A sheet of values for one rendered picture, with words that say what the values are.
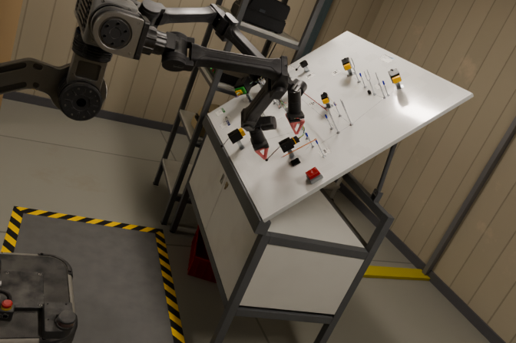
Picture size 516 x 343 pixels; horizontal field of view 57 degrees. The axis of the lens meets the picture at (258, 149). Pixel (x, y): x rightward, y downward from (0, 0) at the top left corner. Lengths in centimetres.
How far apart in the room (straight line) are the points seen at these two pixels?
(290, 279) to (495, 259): 221
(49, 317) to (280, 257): 95
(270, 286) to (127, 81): 297
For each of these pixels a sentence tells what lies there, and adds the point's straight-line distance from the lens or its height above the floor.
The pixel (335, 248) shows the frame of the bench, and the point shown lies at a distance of 222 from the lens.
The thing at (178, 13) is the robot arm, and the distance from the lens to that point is 206.
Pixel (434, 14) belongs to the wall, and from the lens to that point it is 500.
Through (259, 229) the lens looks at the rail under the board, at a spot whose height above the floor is 83.
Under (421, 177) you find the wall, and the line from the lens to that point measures 459.
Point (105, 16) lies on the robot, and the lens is 144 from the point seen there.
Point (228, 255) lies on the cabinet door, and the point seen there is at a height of 53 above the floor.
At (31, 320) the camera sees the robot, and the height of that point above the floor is 24.
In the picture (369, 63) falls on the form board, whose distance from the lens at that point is 266.
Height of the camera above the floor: 175
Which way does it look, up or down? 19 degrees down
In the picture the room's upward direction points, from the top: 23 degrees clockwise
